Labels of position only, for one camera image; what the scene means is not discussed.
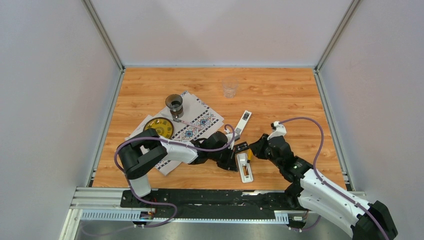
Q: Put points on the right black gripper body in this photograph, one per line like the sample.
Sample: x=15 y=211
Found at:
x=262 y=151

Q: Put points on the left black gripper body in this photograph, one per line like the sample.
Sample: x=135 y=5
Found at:
x=223 y=157

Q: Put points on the yellow handled screwdriver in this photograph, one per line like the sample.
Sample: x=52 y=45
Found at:
x=250 y=155

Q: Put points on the black remote control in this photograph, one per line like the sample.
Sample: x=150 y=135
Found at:
x=240 y=147

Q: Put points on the white remote battery bay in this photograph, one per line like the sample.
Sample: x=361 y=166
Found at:
x=241 y=160

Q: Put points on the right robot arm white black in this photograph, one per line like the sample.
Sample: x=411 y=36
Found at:
x=309 y=189

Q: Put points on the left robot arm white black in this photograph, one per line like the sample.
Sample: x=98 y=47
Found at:
x=138 y=155

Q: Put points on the white slim remote control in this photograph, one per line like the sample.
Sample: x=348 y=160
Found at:
x=242 y=123

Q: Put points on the patterned white placemat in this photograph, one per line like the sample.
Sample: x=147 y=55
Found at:
x=203 y=120

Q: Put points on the yellow black plate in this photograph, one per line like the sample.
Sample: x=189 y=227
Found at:
x=163 y=126

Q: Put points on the clear drinking glass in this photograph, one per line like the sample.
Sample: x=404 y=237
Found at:
x=230 y=86

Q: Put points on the dark smoked glass cup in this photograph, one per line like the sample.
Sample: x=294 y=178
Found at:
x=174 y=102

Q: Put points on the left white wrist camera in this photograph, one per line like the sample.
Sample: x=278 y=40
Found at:
x=231 y=138

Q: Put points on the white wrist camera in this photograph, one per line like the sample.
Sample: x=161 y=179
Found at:
x=231 y=138
x=278 y=130

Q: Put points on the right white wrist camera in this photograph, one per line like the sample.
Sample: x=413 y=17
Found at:
x=278 y=130

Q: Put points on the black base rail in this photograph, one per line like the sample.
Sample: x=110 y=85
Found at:
x=212 y=203

